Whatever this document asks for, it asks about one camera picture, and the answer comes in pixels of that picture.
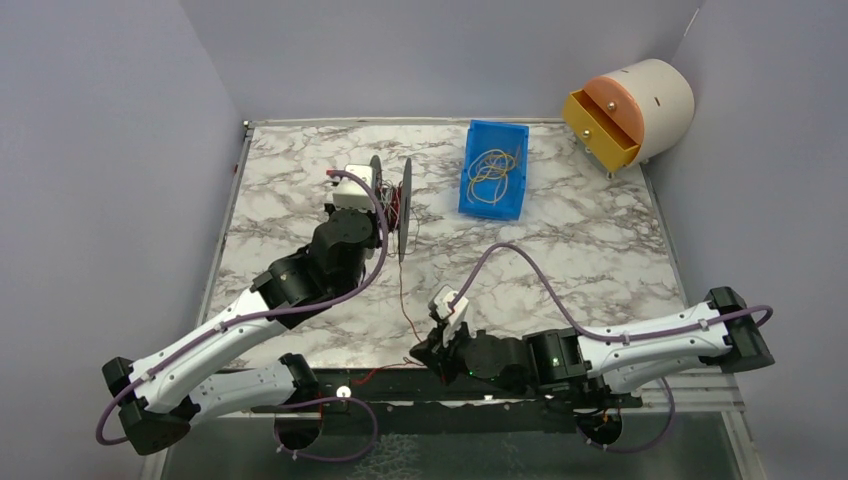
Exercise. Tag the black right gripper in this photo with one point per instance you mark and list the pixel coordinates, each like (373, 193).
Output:
(436, 348)

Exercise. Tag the dark grey perforated spool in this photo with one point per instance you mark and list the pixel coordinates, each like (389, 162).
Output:
(395, 202)

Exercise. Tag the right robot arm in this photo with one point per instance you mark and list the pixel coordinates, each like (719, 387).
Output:
(719, 331)

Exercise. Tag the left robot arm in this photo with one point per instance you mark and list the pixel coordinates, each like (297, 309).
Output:
(157, 399)

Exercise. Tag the blue plastic bin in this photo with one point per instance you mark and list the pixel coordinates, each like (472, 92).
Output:
(494, 174)

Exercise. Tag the round cream drawer cabinet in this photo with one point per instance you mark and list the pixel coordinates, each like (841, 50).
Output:
(627, 116)

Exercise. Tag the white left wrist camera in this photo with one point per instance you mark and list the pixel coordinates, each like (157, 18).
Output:
(347, 194)

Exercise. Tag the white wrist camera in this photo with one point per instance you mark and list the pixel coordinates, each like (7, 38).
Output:
(347, 194)
(450, 310)

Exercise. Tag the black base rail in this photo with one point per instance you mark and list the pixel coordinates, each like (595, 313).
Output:
(304, 401)

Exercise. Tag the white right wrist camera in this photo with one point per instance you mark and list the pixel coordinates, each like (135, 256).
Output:
(450, 310)

